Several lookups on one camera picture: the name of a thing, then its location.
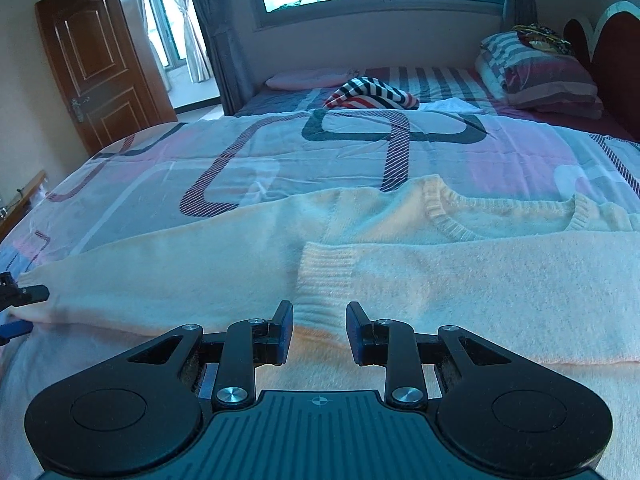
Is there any grey left curtain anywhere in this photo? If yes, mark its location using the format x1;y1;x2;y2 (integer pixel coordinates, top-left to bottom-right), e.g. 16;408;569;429
193;0;254;116

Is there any cream knit sweater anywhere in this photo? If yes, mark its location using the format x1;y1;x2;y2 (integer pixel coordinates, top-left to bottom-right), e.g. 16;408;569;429
15;176;639;364

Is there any pink flat pillow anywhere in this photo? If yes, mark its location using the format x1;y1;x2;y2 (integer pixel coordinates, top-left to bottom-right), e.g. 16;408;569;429
265;68;360;91

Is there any wooden side furniture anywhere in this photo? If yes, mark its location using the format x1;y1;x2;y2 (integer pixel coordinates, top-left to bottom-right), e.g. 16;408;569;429
0;170;47;240

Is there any patterned pastel bed quilt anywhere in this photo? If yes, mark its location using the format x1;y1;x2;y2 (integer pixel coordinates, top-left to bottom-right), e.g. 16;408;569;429
1;110;639;479

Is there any striped purple pillow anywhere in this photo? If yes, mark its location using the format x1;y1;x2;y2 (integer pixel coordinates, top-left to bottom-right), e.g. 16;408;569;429
475;32;603;119

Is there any red heart-shaped headboard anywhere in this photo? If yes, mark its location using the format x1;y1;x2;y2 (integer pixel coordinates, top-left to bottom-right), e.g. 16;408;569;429
563;0;639;140

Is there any white sheer curtain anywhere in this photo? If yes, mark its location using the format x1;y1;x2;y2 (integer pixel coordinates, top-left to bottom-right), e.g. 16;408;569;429
138;0;213;90

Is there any striped folded garment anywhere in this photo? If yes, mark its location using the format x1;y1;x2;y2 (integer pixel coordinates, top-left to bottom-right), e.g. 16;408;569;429
323;76;420;110

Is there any striped bed sheet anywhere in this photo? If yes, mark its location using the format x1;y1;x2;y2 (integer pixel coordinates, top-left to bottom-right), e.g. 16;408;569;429
236;67;638;141

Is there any dark patterned item on pillow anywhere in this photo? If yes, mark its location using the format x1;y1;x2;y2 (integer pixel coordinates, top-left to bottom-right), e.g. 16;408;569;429
512;24;575;56

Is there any brown wooden door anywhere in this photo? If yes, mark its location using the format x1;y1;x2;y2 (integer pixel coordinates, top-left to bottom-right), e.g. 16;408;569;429
35;0;177;155

